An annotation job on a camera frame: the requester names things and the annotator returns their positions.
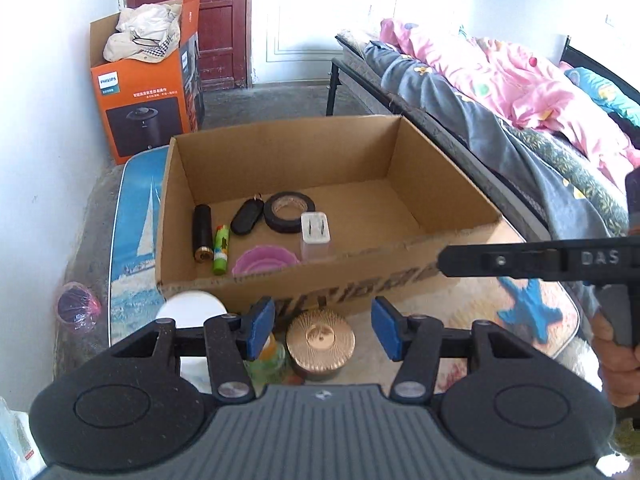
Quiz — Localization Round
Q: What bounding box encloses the black key fob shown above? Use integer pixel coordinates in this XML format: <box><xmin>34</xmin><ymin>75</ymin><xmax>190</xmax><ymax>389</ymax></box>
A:
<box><xmin>230</xmin><ymin>195</ymin><xmax>265</xmax><ymax>236</ymax></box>

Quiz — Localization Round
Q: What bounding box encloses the white bottle with green label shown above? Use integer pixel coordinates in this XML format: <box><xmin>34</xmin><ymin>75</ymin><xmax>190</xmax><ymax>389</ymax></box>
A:
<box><xmin>154</xmin><ymin>291</ymin><xmax>227</xmax><ymax>393</ymax></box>

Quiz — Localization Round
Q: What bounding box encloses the grey cartoon blanket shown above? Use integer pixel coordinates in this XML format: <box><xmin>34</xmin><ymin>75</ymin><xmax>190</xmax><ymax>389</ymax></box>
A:
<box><xmin>362</xmin><ymin>40</ymin><xmax>601</xmax><ymax>221</ymax></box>

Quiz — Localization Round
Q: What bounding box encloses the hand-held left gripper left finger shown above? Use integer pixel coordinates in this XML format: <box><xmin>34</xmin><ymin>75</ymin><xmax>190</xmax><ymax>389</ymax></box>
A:
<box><xmin>111</xmin><ymin>296</ymin><xmax>277</xmax><ymax>404</ymax></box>

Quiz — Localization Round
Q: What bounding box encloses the blue pillow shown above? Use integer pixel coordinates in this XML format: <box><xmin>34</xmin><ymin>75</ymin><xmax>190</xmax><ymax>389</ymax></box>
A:
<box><xmin>565</xmin><ymin>66</ymin><xmax>640</xmax><ymax>129</ymax></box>

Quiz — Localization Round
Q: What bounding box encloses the dark red wooden door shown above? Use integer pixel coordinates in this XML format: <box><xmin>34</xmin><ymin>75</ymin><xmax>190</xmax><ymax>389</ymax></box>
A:
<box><xmin>124</xmin><ymin>0</ymin><xmax>254</xmax><ymax>94</ymax></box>

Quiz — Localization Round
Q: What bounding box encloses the white charger plug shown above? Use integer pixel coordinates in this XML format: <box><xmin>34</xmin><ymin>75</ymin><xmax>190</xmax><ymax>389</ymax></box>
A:
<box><xmin>300</xmin><ymin>211</ymin><xmax>331</xmax><ymax>261</ymax></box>

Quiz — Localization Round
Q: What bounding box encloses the pink printed quilt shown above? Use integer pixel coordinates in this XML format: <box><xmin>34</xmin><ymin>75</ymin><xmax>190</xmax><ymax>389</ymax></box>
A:
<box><xmin>379</xmin><ymin>18</ymin><xmax>640</xmax><ymax>155</ymax></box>

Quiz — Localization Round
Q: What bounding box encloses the green glue stick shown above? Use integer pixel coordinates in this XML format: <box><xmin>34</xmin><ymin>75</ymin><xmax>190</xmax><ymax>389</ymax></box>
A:
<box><xmin>212</xmin><ymin>225</ymin><xmax>231</xmax><ymax>275</ymax></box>

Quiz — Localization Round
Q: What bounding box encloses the beige clothes pile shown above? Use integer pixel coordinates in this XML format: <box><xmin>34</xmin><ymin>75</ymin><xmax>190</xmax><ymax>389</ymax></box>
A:
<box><xmin>102</xmin><ymin>2</ymin><xmax>182</xmax><ymax>64</ymax></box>

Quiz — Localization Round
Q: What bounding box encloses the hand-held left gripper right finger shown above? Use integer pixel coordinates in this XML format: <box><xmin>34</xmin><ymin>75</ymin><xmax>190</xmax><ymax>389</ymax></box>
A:
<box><xmin>371</xmin><ymin>296</ymin><xmax>540</xmax><ymax>404</ymax></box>

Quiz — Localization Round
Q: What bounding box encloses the black cylinder with gold end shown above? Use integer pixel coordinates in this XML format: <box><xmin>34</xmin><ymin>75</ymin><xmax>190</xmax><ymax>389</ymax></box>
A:
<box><xmin>193</xmin><ymin>204</ymin><xmax>214</xmax><ymax>264</ymax></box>

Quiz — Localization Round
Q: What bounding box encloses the brown cardboard box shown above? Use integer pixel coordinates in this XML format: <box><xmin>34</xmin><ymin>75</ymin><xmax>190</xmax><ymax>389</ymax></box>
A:
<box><xmin>156</xmin><ymin>115</ymin><xmax>504</xmax><ymax>319</ymax></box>

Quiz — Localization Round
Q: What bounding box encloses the small bin with pink bag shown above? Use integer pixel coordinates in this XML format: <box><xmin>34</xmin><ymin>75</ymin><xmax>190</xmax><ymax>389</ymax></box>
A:
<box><xmin>56</xmin><ymin>281</ymin><xmax>103</xmax><ymax>334</ymax></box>

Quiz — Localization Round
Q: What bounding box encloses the black jar with gold lid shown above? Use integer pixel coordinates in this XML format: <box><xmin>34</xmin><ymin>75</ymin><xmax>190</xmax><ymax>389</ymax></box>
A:
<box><xmin>286</xmin><ymin>309</ymin><xmax>356</xmax><ymax>382</ymax></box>

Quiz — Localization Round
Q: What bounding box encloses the blue plastic bag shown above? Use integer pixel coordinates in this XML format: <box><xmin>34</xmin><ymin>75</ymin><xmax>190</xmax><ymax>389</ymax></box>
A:
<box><xmin>0</xmin><ymin>395</ymin><xmax>47</xmax><ymax>480</ymax></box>

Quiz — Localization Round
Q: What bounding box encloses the small green dropper bottle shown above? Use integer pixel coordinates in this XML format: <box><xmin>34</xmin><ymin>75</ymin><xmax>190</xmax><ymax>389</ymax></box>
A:
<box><xmin>244</xmin><ymin>332</ymin><xmax>287</xmax><ymax>394</ymax></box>

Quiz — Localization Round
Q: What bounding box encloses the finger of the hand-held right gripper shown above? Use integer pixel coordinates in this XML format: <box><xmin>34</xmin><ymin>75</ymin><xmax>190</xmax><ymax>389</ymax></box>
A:
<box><xmin>437</xmin><ymin>242</ymin><xmax>565</xmax><ymax>281</ymax></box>

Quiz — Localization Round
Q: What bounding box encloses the black tape roll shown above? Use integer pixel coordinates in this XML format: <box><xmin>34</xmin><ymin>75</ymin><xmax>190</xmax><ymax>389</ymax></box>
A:
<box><xmin>263</xmin><ymin>191</ymin><xmax>317</xmax><ymax>235</ymax></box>

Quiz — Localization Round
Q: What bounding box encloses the orange appliance carton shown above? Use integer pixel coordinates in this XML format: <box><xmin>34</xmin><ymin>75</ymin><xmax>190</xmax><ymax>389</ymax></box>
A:
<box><xmin>90</xmin><ymin>0</ymin><xmax>205</xmax><ymax>166</ymax></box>

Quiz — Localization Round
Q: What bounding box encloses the white panel door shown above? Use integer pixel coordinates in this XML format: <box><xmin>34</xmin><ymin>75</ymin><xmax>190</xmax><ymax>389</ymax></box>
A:
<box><xmin>250</xmin><ymin>0</ymin><xmax>476</xmax><ymax>85</ymax></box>

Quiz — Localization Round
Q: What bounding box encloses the person's right hand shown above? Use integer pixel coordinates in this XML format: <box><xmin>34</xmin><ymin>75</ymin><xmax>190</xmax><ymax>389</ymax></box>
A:
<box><xmin>591</xmin><ymin>306</ymin><xmax>640</xmax><ymax>408</ymax></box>

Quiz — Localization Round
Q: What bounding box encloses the pink collapsible cup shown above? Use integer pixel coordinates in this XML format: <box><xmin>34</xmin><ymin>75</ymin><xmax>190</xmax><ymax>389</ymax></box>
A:
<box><xmin>232</xmin><ymin>245</ymin><xmax>301</xmax><ymax>279</ymax></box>

